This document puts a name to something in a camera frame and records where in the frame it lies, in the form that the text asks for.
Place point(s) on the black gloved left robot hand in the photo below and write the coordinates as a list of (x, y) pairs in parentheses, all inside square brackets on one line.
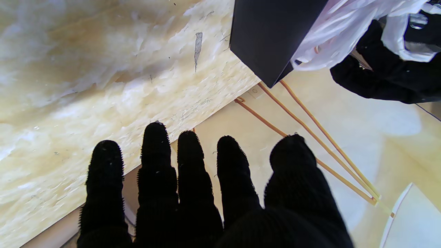
[(389, 79)]

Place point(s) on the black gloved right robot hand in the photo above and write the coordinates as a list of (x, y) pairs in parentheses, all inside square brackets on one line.
[(193, 213)]

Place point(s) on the white plastic bag orange logo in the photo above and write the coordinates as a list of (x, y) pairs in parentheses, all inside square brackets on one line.
[(330, 34)]

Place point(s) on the black gift box pink inside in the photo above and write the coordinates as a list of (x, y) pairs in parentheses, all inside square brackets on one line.
[(268, 34)]

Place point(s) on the tripod floor lamp white shade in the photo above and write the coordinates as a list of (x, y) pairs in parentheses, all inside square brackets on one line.
[(413, 220)]

